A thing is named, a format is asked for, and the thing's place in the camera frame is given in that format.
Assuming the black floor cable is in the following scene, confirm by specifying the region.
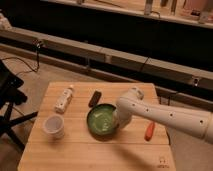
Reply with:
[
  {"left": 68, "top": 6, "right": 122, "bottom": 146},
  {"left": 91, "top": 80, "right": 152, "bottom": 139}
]
[{"left": 0, "top": 39, "right": 45, "bottom": 76}]

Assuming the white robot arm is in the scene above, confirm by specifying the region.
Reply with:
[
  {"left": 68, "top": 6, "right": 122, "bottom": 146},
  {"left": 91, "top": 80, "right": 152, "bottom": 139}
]
[{"left": 113, "top": 87, "right": 213, "bottom": 144}]

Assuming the orange carrot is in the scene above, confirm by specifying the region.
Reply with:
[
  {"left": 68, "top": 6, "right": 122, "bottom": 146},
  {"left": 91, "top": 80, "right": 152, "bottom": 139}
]
[{"left": 144, "top": 122, "right": 155, "bottom": 141}]

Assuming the green ceramic bowl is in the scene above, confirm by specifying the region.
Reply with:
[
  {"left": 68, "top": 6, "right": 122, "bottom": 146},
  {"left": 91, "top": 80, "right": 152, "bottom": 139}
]
[{"left": 87, "top": 104, "right": 117, "bottom": 136}]

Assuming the black office chair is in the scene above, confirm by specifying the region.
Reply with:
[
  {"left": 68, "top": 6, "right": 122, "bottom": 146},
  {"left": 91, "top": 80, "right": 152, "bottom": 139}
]
[{"left": 0, "top": 60, "right": 37, "bottom": 150}]

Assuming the black rectangular block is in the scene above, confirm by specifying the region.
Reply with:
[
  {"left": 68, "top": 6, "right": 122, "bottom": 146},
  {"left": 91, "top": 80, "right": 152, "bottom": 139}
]
[{"left": 88, "top": 91, "right": 101, "bottom": 107}]

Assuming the white plastic bottle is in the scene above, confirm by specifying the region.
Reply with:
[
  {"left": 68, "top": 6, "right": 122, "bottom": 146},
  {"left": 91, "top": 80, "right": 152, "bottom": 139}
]
[{"left": 54, "top": 85, "right": 74, "bottom": 114}]

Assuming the white plastic cup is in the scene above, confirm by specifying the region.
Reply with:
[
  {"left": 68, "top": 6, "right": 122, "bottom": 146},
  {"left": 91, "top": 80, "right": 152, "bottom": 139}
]
[{"left": 43, "top": 114, "right": 64, "bottom": 139}]

